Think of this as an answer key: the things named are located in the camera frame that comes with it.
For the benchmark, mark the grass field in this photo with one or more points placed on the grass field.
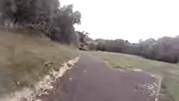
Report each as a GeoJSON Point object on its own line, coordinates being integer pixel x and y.
{"type": "Point", "coordinates": [174, 78]}
{"type": "Point", "coordinates": [19, 57]}

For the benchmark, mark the row of trees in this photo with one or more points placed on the row of trees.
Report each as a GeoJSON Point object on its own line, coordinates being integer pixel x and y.
{"type": "Point", "coordinates": [172, 48]}
{"type": "Point", "coordinates": [26, 7]}

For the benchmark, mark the dark asphalt path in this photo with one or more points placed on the dark asphalt path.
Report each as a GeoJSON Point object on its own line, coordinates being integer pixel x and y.
{"type": "Point", "coordinates": [102, 88]}

